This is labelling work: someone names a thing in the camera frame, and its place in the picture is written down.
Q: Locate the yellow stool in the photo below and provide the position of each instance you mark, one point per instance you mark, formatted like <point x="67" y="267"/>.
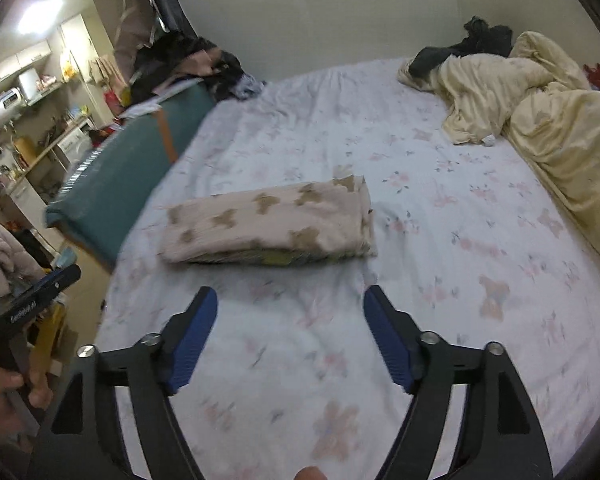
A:
<point x="47" y="335"/>

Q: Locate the hanging pink towel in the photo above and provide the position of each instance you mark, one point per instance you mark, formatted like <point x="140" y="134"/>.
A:
<point x="102" y="70"/>

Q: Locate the black clothes on bed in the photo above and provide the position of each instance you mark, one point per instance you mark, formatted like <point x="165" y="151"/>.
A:
<point x="485" y="35"/>

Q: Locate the bed with floral sheet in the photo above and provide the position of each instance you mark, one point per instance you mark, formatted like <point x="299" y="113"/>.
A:
<point x="330" y="125"/>

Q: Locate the brown curtain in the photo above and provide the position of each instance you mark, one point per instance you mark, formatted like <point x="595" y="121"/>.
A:
<point x="130" y="20"/>

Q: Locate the ceiling lamp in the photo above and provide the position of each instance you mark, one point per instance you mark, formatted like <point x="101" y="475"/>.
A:
<point x="40" y="12"/>

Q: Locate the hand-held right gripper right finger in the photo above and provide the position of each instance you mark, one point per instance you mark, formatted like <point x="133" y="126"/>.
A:
<point x="387" y="340"/>

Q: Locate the person's left hand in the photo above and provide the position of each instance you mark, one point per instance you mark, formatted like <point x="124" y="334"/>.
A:
<point x="0" y="390"/>

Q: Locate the folded green patterned cloth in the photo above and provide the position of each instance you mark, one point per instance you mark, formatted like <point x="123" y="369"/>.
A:
<point x="277" y="259"/>

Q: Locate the pile of dark clothes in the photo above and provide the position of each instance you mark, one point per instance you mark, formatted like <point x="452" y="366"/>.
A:
<point x="180" y="57"/>

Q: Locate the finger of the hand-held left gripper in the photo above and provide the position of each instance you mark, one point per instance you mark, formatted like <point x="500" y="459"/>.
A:
<point x="55" y="280"/>

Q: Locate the cream bear print duvet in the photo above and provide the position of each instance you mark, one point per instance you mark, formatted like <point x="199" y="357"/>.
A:
<point x="555" y="125"/>

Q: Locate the white water heater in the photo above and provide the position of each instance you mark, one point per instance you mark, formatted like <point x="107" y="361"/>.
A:
<point x="0" y="110"/>

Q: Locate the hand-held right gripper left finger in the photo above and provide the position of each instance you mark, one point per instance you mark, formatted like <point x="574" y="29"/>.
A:
<point x="195" y="345"/>

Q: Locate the white wall cupboard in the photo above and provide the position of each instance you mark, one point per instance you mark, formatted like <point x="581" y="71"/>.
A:
<point x="15" y="62"/>

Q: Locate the wooden kitchen counter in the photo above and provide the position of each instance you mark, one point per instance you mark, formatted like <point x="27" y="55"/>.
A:
<point x="45" y="147"/>

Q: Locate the pink padded jacket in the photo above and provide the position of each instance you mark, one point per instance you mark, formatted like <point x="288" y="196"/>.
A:
<point x="5" y="245"/>

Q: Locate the white washing machine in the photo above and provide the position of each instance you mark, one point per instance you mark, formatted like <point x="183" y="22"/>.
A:
<point x="75" y="147"/>

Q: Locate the red plush toy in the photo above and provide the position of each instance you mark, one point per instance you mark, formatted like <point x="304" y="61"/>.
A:
<point x="595" y="76"/>

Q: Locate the person's right hand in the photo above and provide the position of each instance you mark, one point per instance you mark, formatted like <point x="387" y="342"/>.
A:
<point x="311" y="474"/>

